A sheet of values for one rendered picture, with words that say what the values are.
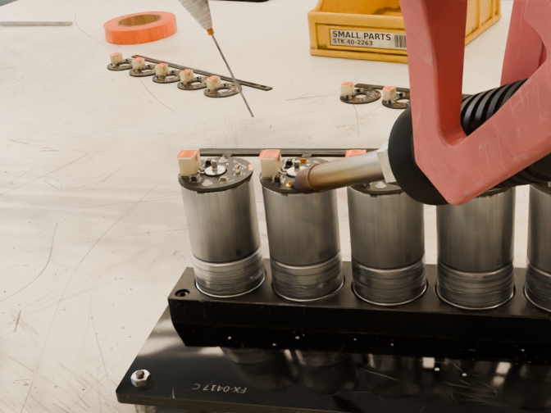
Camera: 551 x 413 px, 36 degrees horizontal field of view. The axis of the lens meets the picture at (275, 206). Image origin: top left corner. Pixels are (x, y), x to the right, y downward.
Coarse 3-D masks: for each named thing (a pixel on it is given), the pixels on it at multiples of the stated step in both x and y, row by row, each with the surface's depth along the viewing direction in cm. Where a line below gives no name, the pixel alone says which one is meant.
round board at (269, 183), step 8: (288, 160) 28; (296, 160) 28; (312, 160) 28; (320, 160) 28; (288, 168) 28; (280, 176) 27; (264, 184) 27; (272, 184) 27; (280, 184) 27; (288, 184) 27; (280, 192) 27; (288, 192) 27; (296, 192) 26
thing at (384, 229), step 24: (360, 192) 26; (360, 216) 27; (384, 216) 26; (408, 216) 26; (360, 240) 27; (384, 240) 27; (408, 240) 27; (360, 264) 28; (384, 264) 27; (408, 264) 27; (360, 288) 28; (384, 288) 27; (408, 288) 27
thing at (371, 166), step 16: (384, 144) 21; (336, 160) 24; (352, 160) 23; (368, 160) 22; (384, 160) 21; (304, 176) 25; (320, 176) 24; (336, 176) 23; (352, 176) 23; (368, 176) 22; (384, 176) 21; (304, 192) 26; (320, 192) 25
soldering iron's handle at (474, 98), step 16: (480, 96) 17; (496, 96) 17; (464, 112) 18; (480, 112) 17; (400, 128) 19; (464, 128) 17; (400, 144) 19; (400, 160) 19; (544, 160) 16; (400, 176) 19; (416, 176) 19; (512, 176) 17; (528, 176) 16; (544, 176) 16; (416, 192) 19; (432, 192) 19
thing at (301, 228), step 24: (264, 192) 27; (336, 192) 28; (288, 216) 27; (312, 216) 27; (336, 216) 28; (288, 240) 27; (312, 240) 27; (336, 240) 28; (288, 264) 28; (312, 264) 28; (336, 264) 28; (288, 288) 28; (312, 288) 28; (336, 288) 29
